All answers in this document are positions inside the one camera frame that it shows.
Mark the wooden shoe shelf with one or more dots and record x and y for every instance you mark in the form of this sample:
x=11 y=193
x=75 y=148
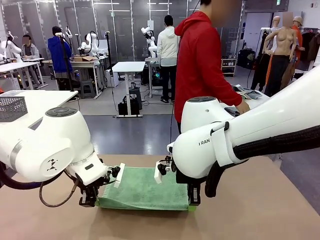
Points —
x=228 y=67

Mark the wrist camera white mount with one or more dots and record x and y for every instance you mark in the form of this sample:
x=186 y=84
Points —
x=158 y=173
x=119 y=175

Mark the computer tower with coloured lights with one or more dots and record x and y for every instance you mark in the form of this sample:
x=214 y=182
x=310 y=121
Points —
x=157 y=76

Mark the light grey perforated basket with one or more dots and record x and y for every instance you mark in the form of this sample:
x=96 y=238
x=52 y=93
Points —
x=12 y=107

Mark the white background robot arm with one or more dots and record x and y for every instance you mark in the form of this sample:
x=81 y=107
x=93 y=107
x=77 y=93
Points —
x=151 y=47
x=68 y=32
x=93 y=42
x=12 y=48

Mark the beige mannequin with black trousers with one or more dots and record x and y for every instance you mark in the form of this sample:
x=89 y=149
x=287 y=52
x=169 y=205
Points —
x=283 y=40

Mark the person's right hand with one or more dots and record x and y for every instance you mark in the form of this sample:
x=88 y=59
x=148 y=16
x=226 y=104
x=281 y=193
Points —
x=243 y=107

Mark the small white standing table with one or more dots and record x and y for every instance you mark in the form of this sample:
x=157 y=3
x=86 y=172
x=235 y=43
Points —
x=128 y=66

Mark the grey plastic step stool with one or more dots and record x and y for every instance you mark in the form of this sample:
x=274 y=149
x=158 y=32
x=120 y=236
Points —
x=87 y=88

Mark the mannequin with orange clothes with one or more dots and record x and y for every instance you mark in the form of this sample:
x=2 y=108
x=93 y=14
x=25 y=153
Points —
x=297 y=21

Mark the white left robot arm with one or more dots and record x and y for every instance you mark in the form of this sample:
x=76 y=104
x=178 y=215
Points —
x=50 y=140

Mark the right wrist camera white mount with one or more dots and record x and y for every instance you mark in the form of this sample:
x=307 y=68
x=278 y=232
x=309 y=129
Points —
x=158 y=173

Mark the crumpled grey towel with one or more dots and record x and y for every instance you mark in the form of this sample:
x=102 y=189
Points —
x=241 y=90

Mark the long white desk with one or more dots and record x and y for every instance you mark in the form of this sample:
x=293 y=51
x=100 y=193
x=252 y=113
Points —
x=17 y=65

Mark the person in blue hoodie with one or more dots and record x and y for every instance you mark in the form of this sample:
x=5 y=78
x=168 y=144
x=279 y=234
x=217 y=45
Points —
x=58 y=55

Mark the dark grey towel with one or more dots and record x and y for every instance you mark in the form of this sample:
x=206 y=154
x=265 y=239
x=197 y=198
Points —
x=231 y=111

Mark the mint green towel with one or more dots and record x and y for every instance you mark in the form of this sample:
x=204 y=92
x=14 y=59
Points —
x=150 y=187

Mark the black camera stand pole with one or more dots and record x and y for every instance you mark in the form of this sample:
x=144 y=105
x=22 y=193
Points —
x=108 y=52

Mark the person in red jacket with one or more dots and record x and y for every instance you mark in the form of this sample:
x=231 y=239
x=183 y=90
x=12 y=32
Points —
x=200 y=62

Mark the white mannequin with black trousers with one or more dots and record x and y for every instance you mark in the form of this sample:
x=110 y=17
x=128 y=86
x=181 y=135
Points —
x=276 y=21

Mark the black tripod pole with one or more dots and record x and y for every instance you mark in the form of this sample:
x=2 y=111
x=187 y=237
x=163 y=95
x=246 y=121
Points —
x=66 y=65

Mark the large white table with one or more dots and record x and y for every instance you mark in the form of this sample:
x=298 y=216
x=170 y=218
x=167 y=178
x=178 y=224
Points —
x=255 y=103

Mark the slate blue towel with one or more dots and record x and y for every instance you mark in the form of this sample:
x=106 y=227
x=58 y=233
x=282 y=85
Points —
x=253 y=95

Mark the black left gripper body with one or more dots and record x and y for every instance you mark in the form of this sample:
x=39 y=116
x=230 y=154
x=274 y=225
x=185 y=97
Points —
x=93 y=186

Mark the black bag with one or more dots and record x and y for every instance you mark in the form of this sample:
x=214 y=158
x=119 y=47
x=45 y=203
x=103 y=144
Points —
x=123 y=107

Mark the white computer case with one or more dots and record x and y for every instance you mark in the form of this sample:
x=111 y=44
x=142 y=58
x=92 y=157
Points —
x=113 y=78

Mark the open cardboard box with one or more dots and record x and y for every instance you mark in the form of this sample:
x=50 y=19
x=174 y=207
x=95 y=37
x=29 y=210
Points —
x=86 y=59

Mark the seated person in grey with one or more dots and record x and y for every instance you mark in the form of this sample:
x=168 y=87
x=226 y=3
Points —
x=31 y=51

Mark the rack of dark clothes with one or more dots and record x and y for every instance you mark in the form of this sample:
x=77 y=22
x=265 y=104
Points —
x=310 y=45

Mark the grey frame workbench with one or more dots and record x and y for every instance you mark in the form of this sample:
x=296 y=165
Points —
x=85 y=63

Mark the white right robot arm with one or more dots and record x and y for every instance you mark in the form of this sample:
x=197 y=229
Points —
x=262 y=125

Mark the white table with round corner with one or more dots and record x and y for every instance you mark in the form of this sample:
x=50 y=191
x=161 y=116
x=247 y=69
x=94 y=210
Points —
x=50 y=100

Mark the person in white jacket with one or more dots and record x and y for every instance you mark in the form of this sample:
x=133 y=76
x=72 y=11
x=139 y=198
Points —
x=167 y=45

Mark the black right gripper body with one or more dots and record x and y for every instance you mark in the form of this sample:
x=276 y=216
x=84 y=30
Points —
x=193 y=188

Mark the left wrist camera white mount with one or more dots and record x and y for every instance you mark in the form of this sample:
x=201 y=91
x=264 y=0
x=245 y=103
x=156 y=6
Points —
x=119 y=175

